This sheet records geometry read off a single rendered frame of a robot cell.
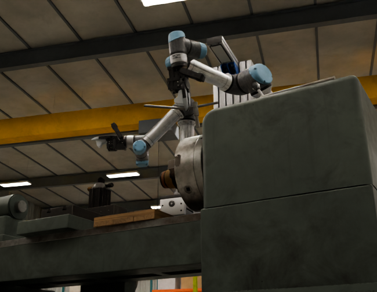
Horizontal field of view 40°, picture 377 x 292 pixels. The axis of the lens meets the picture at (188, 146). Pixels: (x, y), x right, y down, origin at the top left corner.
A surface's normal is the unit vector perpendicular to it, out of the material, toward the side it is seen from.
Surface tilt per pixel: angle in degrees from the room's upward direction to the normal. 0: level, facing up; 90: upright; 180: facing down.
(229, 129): 90
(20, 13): 180
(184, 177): 113
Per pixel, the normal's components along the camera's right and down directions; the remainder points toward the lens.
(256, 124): -0.50, -0.32
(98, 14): 0.00, 0.93
